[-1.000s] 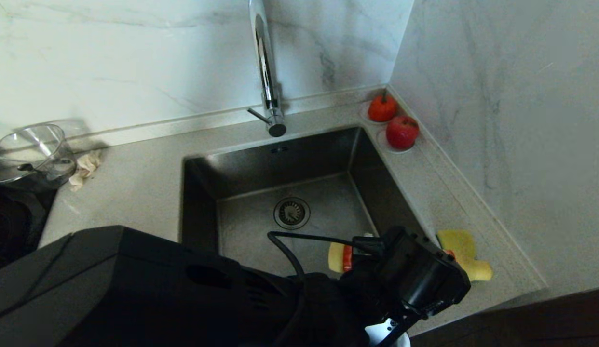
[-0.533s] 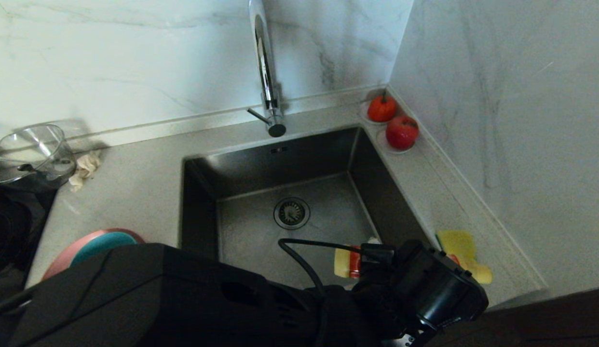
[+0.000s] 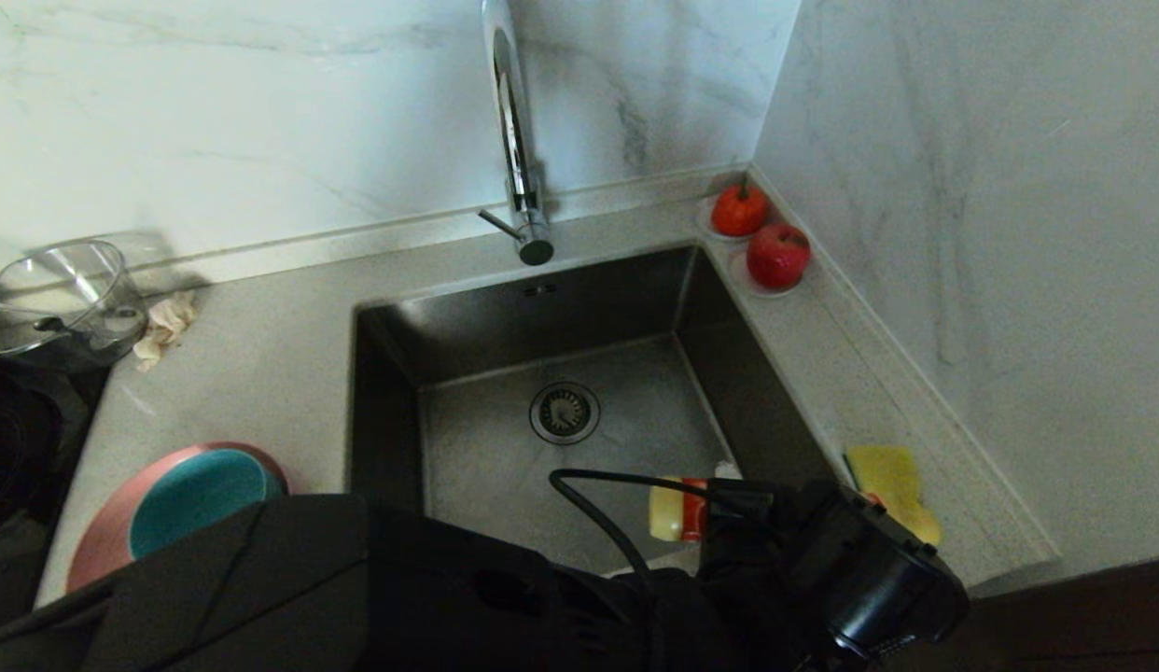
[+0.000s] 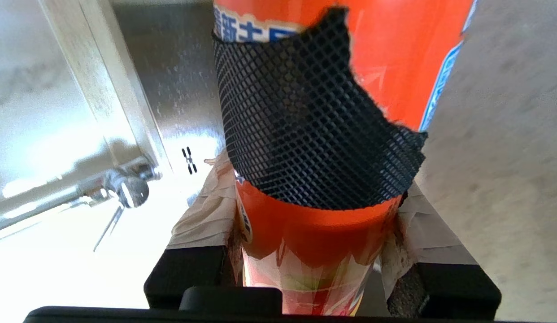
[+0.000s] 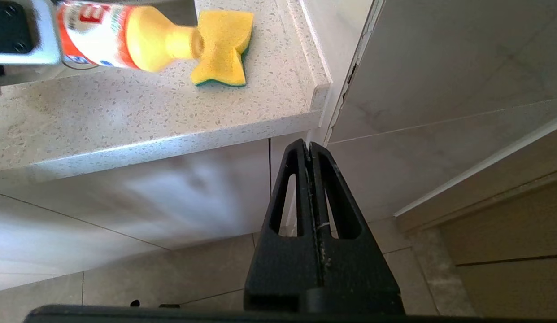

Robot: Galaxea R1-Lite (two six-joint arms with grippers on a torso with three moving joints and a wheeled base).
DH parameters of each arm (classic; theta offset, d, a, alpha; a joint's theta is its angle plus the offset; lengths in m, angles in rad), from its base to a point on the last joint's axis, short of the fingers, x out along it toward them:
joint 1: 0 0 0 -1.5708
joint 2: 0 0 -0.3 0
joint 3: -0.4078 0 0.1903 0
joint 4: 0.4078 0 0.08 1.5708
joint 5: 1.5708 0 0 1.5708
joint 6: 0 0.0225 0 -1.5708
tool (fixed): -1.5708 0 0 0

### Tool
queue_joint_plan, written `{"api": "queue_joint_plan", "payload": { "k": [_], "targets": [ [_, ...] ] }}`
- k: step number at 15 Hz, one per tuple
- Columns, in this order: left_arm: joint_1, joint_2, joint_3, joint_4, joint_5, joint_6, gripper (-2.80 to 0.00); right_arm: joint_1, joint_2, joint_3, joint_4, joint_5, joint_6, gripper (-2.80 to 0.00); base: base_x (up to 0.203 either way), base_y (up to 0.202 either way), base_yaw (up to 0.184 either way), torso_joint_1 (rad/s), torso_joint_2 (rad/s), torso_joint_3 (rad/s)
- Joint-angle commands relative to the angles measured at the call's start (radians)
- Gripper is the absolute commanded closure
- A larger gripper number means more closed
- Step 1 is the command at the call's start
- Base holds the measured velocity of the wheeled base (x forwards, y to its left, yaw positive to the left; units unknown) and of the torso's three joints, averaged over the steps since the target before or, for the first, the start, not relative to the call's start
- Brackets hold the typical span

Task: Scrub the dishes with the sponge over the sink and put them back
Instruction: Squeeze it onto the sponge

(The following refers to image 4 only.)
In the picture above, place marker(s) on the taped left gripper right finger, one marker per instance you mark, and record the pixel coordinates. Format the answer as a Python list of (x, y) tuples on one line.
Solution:
[(435, 278)]

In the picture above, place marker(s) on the chrome kitchen faucet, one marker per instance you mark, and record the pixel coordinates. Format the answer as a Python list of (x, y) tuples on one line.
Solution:
[(126, 188)]

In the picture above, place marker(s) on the black anti-slip mesh wrap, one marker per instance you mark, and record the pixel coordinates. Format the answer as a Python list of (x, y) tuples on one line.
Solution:
[(296, 125)]

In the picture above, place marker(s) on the orange detergent bottle yellow cap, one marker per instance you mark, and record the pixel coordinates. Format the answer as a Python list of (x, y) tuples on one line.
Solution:
[(314, 242)]

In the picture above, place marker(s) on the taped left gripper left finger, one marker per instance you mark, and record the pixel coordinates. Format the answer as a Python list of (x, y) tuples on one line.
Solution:
[(202, 233)]

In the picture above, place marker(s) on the stainless steel sink basin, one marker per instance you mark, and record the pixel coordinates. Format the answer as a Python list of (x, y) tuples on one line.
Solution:
[(507, 134)]

